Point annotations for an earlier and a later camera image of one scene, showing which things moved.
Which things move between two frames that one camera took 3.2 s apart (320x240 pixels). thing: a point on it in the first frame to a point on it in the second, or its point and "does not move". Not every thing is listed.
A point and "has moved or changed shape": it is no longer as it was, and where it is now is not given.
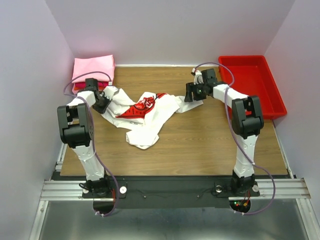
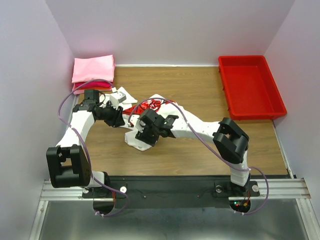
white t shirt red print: [142, 118] has moved or changed shape
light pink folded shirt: [105, 63] does not move
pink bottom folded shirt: [75, 91] does not move
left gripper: [102, 110] to [117, 120]
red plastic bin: [253, 77] does not move
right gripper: [190, 87] to [143, 137]
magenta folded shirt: [101, 83] does not move
